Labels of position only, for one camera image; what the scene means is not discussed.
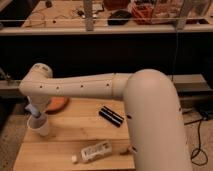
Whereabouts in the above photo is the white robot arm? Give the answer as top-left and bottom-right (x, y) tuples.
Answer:
(19, 63), (193, 171)

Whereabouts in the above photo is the orange round plate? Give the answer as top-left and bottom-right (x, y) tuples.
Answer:
(45, 97), (69, 113)

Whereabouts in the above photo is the clear plastic bottle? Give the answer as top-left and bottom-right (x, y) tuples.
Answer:
(71, 141), (112, 164)

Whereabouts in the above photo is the black object on bench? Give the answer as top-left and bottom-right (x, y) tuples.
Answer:
(107, 10), (132, 26)

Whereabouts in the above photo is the orange basket on bench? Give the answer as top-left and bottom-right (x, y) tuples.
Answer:
(131, 4), (153, 25)

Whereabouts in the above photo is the grey metal rail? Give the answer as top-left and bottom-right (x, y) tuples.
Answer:
(0, 24), (213, 36)

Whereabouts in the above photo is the grey metal upright post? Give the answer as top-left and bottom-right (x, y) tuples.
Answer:
(83, 0), (94, 31)

